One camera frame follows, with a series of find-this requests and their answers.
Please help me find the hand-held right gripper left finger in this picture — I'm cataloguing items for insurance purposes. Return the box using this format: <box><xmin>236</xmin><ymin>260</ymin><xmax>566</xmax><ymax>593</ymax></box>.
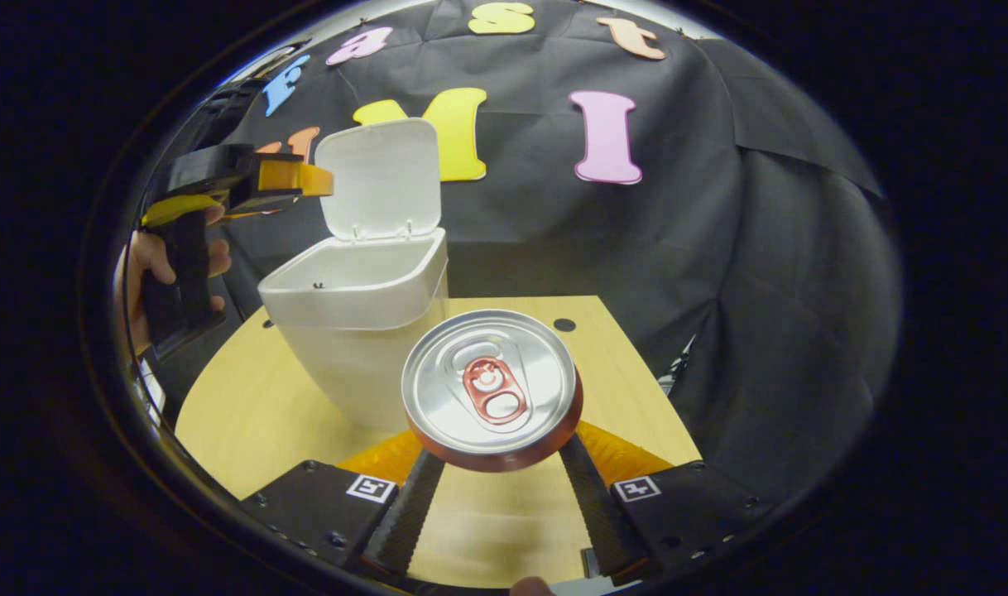
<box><xmin>241</xmin><ymin>429</ymin><xmax>447</xmax><ymax>580</ymax></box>

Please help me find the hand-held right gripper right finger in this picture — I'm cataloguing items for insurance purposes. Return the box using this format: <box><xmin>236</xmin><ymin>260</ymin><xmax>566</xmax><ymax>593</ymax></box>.
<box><xmin>558</xmin><ymin>421</ymin><xmax>774</xmax><ymax>580</ymax></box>

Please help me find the wooden desktop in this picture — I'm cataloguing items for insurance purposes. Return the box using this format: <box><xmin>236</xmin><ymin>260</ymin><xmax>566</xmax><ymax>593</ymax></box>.
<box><xmin>175</xmin><ymin>296</ymin><xmax>703</xmax><ymax>590</ymax></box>

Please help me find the black backdrop cloth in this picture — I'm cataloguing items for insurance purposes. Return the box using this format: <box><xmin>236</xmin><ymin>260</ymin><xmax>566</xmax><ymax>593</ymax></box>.
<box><xmin>152</xmin><ymin>0</ymin><xmax>902</xmax><ymax>497</ymax></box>

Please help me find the white desktop garbage bin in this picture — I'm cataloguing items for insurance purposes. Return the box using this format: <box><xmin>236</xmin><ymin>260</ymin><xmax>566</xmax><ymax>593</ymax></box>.
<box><xmin>257</xmin><ymin>118</ymin><xmax>449</xmax><ymax>431</ymax></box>

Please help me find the red pop can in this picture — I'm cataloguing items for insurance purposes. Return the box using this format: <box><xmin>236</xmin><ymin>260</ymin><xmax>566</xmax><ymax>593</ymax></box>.
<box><xmin>401</xmin><ymin>309</ymin><xmax>585</xmax><ymax>473</ymax></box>

